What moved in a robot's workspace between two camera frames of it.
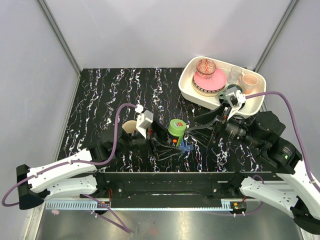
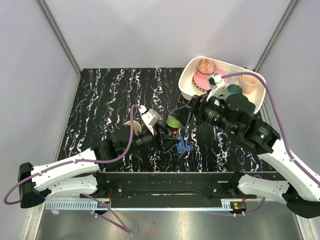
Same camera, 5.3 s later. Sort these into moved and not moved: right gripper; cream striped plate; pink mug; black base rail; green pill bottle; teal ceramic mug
Moved: right gripper; green pill bottle
Not moved: cream striped plate; pink mug; teal ceramic mug; black base rail
